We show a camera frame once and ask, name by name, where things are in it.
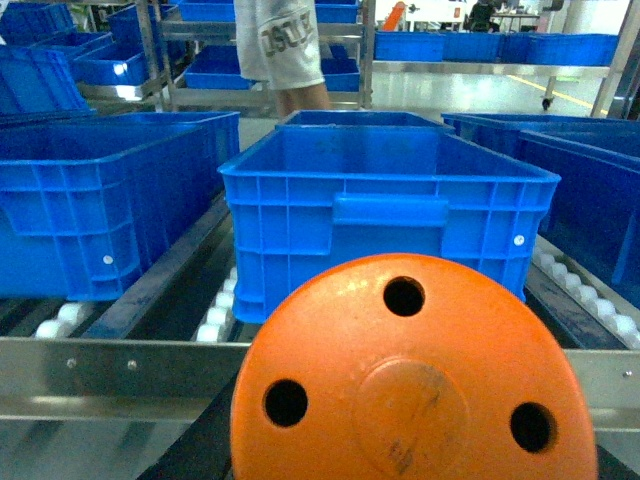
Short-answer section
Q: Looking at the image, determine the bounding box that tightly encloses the orange cylindrical cap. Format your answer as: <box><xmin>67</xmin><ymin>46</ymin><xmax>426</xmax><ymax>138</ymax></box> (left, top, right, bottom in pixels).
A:
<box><xmin>230</xmin><ymin>254</ymin><xmax>598</xmax><ymax>479</ymax></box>

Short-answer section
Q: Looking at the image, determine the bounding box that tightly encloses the steel roller shelf rack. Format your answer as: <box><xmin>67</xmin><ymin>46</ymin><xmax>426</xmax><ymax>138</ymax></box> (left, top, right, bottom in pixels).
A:
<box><xmin>0</xmin><ymin>189</ymin><xmax>640</xmax><ymax>480</ymax></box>

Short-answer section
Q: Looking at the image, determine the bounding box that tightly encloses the blue crate middle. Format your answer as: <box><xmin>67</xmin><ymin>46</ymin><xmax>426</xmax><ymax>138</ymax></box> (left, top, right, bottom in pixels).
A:
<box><xmin>220</xmin><ymin>126</ymin><xmax>560</xmax><ymax>324</ymax></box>

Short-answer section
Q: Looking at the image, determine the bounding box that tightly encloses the blue crate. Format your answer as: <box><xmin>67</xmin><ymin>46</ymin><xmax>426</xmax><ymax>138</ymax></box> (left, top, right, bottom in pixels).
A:
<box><xmin>220</xmin><ymin>126</ymin><xmax>560</xmax><ymax>324</ymax></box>
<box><xmin>1</xmin><ymin>112</ymin><xmax>239</xmax><ymax>301</ymax></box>
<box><xmin>277</xmin><ymin>110</ymin><xmax>455</xmax><ymax>134</ymax></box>
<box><xmin>442</xmin><ymin>113</ymin><xmax>639</xmax><ymax>304</ymax></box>

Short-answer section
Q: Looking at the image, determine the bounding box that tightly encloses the blue crate behind centre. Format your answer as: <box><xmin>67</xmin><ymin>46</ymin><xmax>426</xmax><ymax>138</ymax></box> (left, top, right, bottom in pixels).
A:
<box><xmin>277</xmin><ymin>110</ymin><xmax>455</xmax><ymax>134</ymax></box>

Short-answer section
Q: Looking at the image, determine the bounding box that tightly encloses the steel wheeled cart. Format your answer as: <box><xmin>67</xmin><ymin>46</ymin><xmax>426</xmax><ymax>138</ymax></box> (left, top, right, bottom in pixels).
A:
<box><xmin>372</xmin><ymin>1</ymin><xmax>639</xmax><ymax>118</ymax></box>

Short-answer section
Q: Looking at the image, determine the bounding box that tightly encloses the person in white shorts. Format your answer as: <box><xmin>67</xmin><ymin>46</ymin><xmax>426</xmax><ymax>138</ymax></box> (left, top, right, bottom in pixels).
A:
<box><xmin>233</xmin><ymin>0</ymin><xmax>331</xmax><ymax>118</ymax></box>

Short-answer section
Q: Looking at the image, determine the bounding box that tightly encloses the blue crate left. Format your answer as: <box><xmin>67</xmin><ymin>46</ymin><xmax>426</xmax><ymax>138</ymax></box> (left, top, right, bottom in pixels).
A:
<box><xmin>1</xmin><ymin>112</ymin><xmax>239</xmax><ymax>301</ymax></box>

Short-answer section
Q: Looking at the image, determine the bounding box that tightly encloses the blue crate right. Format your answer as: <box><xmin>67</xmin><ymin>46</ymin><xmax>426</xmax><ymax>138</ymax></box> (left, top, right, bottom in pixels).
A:
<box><xmin>442</xmin><ymin>113</ymin><xmax>639</xmax><ymax>304</ymax></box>

